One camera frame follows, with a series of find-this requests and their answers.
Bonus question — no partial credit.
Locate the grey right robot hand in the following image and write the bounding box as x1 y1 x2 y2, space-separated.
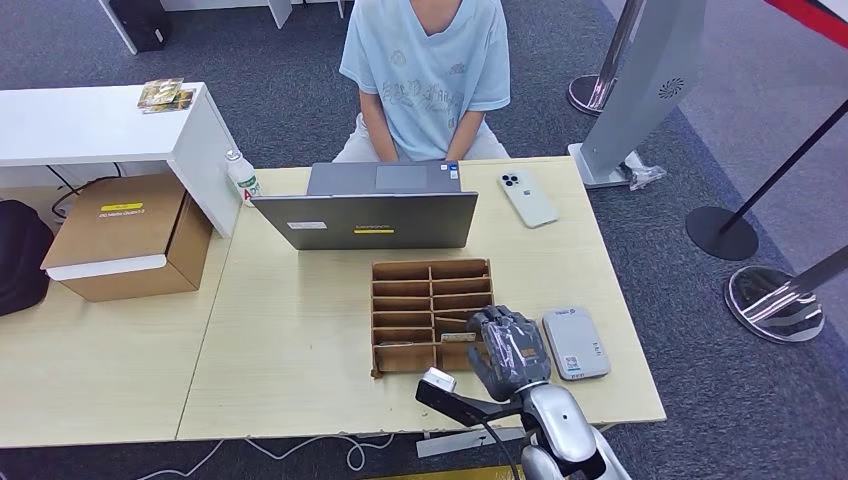
466 305 553 403

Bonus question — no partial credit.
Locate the grey card reader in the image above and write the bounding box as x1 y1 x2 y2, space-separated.
541 306 612 382

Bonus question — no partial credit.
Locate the wooden card organizer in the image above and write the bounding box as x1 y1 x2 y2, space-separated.
369 257 499 379

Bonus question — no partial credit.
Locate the person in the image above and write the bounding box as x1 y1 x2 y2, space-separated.
333 0 513 164

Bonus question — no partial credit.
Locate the dark card pack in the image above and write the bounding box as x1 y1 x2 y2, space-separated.
142 89 197 115

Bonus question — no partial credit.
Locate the gold card stack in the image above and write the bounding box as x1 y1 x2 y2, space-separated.
137 78 185 109

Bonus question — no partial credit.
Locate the yellow floor mat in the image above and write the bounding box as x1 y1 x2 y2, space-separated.
360 465 525 480

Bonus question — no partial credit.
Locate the white smartphone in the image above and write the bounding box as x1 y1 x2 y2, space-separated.
496 168 560 229

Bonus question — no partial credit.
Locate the grey laptop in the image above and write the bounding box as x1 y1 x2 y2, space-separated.
250 160 480 252

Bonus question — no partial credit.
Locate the clear plastic wrap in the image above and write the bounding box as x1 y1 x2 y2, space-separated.
620 150 668 192

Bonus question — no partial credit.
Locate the grey kiosk stand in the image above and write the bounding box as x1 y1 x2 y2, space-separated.
568 0 707 190

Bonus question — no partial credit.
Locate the white plastic drink bottle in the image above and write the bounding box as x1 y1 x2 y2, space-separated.
223 149 262 208

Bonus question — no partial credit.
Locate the brown cardboard box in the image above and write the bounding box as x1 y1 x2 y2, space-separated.
40 174 215 304

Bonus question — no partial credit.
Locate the red barrier belt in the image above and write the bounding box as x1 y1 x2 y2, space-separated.
765 0 848 49

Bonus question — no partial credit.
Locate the white side shelf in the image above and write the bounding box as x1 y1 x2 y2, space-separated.
0 82 242 240

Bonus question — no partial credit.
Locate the black computer tower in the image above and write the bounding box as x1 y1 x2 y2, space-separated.
108 0 174 54

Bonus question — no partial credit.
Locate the black bag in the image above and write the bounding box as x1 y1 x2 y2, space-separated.
0 200 56 318

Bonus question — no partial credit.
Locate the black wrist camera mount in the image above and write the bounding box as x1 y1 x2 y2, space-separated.
415 378 525 429

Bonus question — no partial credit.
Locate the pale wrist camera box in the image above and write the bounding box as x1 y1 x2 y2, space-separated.
422 367 458 393

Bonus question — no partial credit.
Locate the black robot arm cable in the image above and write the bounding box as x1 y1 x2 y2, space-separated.
480 420 525 480

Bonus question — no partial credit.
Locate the white metal bracket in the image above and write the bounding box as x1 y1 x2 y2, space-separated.
415 427 528 458

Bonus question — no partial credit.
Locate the white cable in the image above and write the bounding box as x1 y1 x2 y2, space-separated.
135 433 395 480

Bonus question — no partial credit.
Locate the black stanchion post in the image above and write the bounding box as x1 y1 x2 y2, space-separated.
685 99 848 262

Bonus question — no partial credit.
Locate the chrome stanchion post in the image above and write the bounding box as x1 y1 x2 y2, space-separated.
567 0 644 117
723 245 848 344

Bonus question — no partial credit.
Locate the white desk frame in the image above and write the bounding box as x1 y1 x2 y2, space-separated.
97 0 347 56

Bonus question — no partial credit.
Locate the black floor cable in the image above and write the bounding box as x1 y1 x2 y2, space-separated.
42 162 124 220

